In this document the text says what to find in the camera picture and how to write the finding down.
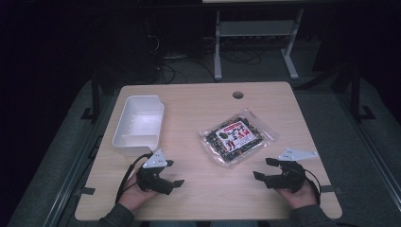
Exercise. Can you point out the black metal stand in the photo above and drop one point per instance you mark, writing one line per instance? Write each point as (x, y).
(356, 94)
(94, 94)

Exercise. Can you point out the white plastic bin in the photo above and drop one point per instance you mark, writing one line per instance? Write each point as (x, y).
(138, 126)

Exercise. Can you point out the person's left hand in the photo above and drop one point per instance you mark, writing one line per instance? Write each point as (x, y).
(134, 196)

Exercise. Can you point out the person's right hand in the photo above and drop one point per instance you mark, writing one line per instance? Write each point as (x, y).
(299, 198)

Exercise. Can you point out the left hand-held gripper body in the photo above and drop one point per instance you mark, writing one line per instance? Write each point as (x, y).
(150, 179)

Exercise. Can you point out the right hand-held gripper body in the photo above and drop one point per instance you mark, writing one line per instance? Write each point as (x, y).
(291, 176)

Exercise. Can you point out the white metal stand frame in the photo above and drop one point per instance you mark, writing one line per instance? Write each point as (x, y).
(255, 28)

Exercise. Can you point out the clear snack packet red label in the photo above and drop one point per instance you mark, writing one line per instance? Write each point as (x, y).
(235, 138)

